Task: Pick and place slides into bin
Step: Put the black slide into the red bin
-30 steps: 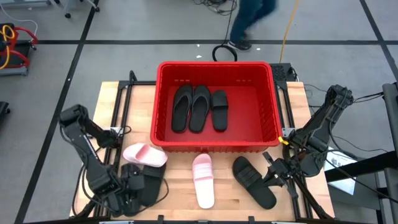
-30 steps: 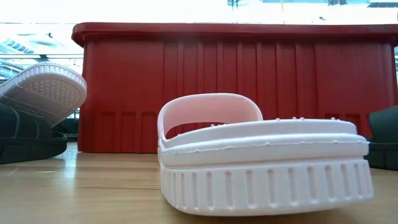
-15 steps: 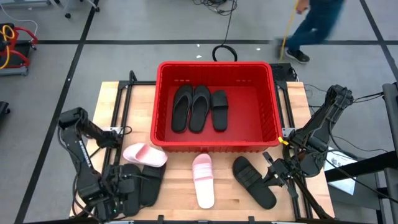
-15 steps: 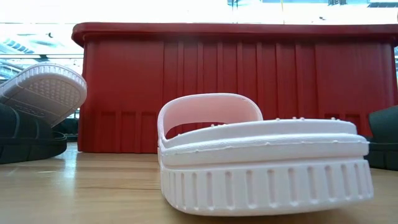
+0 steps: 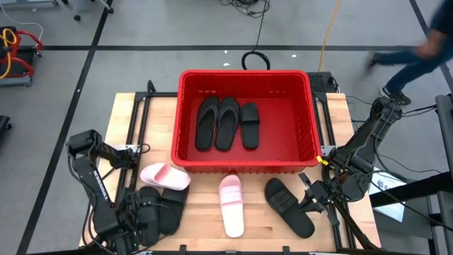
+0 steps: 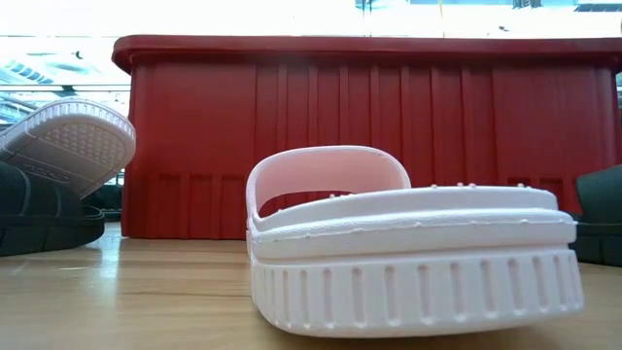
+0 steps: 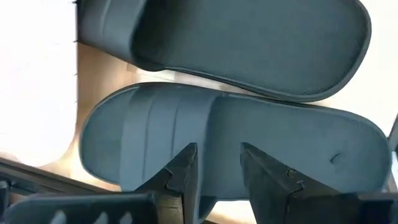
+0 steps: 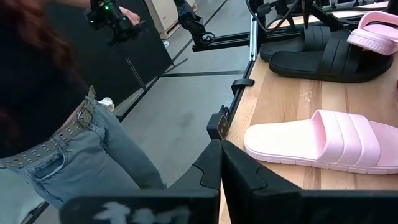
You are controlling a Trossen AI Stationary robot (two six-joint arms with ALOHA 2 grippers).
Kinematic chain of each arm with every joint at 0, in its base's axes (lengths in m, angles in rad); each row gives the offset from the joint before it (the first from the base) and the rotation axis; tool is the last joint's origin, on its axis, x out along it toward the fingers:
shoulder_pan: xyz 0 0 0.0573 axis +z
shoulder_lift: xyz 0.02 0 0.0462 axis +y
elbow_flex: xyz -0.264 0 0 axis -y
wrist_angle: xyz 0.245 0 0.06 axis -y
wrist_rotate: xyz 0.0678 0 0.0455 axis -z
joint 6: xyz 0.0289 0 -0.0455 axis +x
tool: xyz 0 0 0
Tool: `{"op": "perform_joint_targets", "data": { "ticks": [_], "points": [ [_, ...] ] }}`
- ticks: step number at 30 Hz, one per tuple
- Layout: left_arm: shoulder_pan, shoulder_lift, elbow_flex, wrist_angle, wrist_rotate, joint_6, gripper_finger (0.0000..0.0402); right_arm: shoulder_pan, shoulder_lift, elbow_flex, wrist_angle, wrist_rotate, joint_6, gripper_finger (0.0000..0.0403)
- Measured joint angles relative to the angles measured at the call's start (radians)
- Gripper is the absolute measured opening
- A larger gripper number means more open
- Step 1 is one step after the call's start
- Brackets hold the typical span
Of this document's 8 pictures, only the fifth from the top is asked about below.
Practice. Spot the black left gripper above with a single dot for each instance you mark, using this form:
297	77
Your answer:
136	219

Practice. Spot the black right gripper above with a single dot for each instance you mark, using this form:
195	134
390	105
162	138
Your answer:
320	193

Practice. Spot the black slide sandal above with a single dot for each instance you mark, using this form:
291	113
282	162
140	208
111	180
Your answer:
150	191
170	216
293	219
250	134

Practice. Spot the pink slide sandal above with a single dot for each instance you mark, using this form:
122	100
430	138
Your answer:
166	177
231	212

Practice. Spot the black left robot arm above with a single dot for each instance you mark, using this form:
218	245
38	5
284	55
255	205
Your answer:
95	191

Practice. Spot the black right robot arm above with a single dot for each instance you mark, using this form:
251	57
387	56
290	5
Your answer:
362	134

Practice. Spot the red plastic bin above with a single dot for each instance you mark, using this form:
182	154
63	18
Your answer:
283	141

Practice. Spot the yellow tag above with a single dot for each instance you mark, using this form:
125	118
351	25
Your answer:
322	160

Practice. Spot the white paper sheet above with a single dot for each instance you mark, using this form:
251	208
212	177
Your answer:
396	184

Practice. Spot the black metal beam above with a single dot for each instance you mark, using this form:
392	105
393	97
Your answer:
424	186

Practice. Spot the black perforated box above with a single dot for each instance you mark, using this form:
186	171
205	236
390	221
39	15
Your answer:
318	81

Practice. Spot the black chair caster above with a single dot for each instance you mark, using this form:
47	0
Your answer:
4	124

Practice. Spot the person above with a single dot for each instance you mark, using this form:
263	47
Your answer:
410	69

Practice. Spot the office chair base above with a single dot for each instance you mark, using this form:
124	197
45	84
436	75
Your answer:
76	17

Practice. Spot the black aluminium table frame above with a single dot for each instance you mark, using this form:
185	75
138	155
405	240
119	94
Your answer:
159	94

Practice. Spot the grey metal post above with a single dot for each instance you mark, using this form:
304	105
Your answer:
445	134

